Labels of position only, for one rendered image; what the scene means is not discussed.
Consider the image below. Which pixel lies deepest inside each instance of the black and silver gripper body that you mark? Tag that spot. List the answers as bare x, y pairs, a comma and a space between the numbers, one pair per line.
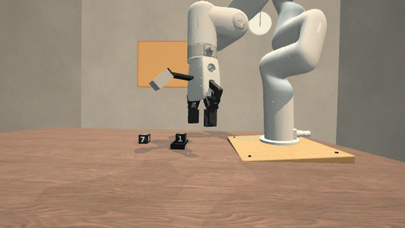
203, 68

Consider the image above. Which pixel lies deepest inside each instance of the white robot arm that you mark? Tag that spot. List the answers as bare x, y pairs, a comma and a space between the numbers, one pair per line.
211, 29

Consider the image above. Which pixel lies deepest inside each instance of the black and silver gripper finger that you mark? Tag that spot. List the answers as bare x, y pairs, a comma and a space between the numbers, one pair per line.
211, 104
193, 112

